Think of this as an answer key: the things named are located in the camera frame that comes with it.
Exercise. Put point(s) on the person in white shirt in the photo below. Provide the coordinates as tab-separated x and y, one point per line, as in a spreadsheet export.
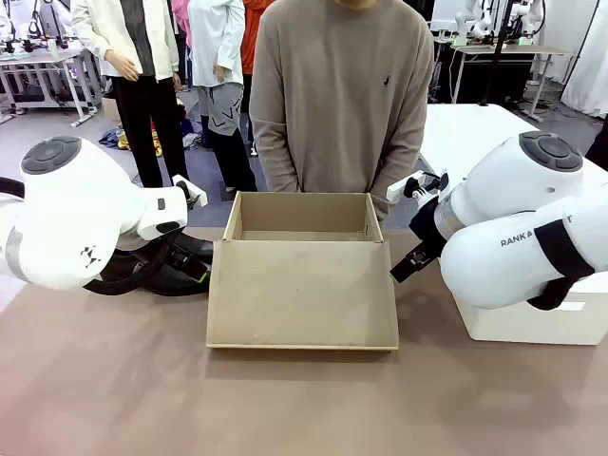
214	47

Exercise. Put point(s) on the white background workbench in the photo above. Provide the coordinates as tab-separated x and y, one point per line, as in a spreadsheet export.
38	58

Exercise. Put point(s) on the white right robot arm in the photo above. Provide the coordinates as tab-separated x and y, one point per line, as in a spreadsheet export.
499	266

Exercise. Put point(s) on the person's left forearm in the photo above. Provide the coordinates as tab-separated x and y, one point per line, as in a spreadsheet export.
399	166

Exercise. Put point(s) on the white foam box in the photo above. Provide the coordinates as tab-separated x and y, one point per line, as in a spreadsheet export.
522	323

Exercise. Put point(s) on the red garment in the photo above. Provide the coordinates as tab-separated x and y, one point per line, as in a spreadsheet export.
249	38

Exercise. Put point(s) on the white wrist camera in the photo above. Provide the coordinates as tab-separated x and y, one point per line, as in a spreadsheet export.
180	182
396	191

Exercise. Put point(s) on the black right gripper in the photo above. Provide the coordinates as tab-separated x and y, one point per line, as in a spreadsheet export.
427	223

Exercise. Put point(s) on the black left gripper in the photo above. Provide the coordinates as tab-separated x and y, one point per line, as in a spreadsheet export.
173	244

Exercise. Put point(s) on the black leather buckle shoe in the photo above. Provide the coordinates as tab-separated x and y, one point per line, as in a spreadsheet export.
202	249
166	286

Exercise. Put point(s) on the mannequin in white jacket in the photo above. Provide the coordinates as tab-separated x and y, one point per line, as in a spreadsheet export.
142	119

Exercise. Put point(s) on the person's right forearm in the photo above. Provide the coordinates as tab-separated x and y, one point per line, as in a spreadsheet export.
278	166

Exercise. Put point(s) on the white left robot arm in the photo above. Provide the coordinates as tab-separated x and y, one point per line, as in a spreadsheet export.
71	214

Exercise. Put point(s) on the white curtain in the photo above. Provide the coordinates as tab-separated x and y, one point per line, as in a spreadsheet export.
589	71

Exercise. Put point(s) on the pink garment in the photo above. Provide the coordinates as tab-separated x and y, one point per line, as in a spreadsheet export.
179	19

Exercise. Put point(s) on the person in beige sweater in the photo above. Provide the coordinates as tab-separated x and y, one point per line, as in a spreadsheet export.
342	119

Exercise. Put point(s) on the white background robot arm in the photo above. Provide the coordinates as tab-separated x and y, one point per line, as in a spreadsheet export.
463	21
534	14

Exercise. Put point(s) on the beige background table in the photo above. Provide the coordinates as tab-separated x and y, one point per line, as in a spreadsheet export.
513	50

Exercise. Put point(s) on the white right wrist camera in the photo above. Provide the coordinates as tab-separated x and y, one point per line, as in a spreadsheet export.
396	191

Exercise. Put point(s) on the small cardboard floor box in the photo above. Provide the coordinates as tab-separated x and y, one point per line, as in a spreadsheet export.
110	111

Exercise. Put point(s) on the clothes pile on floor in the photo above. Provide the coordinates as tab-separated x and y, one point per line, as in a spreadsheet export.
111	138

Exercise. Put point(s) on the brown cardboard shoe box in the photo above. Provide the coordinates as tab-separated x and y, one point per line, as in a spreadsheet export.
299	294

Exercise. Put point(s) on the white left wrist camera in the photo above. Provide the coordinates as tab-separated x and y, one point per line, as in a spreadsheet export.
180	182

